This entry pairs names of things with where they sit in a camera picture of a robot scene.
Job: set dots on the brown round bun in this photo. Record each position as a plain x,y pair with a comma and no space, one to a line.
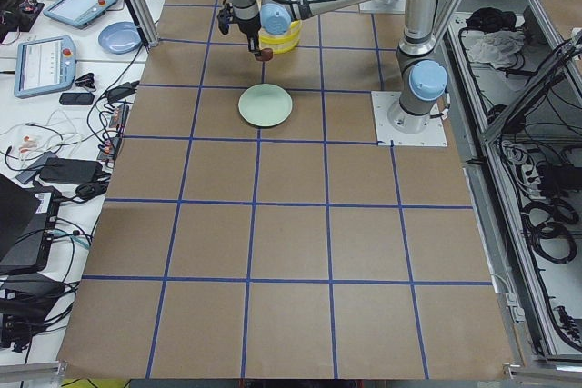
264,55

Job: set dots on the blue plate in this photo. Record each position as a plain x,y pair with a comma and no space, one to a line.
119,38

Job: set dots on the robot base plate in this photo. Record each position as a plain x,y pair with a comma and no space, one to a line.
395,127

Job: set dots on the teach pendant far side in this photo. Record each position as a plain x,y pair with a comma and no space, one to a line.
78,13

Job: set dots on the black power brick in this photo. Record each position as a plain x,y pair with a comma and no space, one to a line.
70,171

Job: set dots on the black laptop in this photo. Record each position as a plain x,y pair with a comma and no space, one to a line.
28,217

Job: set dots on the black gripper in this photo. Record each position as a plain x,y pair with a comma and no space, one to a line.
249,30

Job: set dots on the light green plate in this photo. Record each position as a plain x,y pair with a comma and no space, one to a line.
265,105

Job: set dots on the teach pendant near plate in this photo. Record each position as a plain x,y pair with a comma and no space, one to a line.
45,66

